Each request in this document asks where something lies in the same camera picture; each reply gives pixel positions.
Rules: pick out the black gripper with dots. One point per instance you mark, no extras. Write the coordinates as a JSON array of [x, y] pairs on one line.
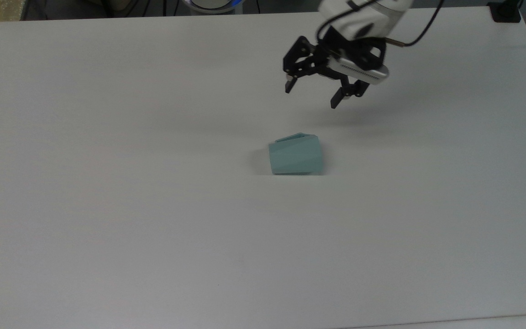
[[359, 48]]

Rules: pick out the light teal plastic cup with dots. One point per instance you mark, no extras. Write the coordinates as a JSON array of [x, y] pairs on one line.
[[295, 157]]

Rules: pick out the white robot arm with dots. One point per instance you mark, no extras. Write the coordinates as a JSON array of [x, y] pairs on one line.
[[372, 13]]

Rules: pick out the black table clamp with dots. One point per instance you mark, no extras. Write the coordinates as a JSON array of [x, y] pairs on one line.
[[505, 16]]

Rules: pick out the white adjacent table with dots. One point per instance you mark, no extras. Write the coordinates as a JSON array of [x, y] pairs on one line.
[[496, 323]]

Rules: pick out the silver camera box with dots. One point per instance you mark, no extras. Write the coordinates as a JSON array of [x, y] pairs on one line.
[[367, 73]]

